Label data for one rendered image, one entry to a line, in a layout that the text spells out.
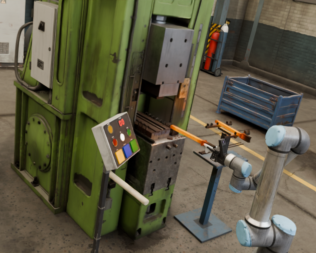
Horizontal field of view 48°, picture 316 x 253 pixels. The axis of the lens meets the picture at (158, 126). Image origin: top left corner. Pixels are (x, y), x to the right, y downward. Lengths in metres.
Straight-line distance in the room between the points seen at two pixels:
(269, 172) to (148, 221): 1.44
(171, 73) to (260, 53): 9.01
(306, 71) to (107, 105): 8.57
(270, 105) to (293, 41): 4.94
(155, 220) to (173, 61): 1.40
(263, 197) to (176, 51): 1.18
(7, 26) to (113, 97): 5.26
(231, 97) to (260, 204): 4.64
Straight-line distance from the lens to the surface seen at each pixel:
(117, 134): 2.27
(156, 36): 2.55
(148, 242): 3.20
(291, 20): 11.08
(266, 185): 2.07
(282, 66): 11.11
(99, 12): 2.75
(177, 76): 2.71
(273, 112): 6.23
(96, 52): 2.77
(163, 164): 2.90
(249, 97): 6.44
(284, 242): 2.31
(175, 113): 3.07
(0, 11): 7.54
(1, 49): 7.65
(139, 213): 3.02
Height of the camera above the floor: 2.02
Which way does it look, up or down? 21 degrees down
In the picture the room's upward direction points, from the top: 11 degrees clockwise
